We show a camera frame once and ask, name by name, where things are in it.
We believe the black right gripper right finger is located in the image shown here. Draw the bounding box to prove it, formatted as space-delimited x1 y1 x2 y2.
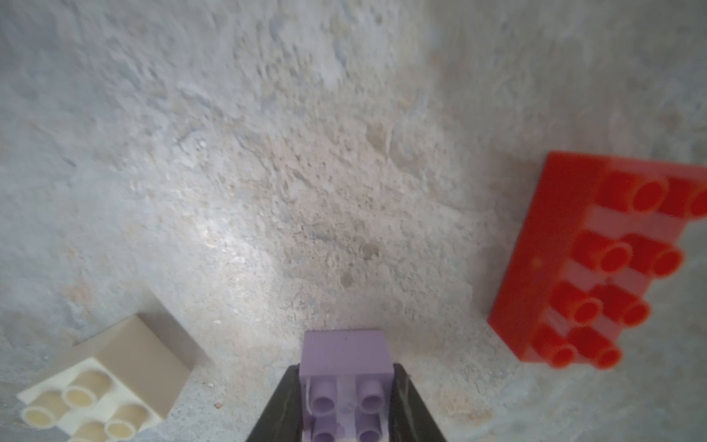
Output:
388 363 447 442

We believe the cream lego brick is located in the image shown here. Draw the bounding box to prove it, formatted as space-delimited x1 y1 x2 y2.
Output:
17 315 191 441

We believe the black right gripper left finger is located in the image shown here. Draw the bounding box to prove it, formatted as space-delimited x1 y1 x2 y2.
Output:
246 365 303 442

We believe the long red lego brick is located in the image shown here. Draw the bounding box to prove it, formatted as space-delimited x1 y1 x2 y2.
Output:
488 151 706 370

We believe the lilac lego brick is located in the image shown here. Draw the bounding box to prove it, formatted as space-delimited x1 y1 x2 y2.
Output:
298 330 394 442

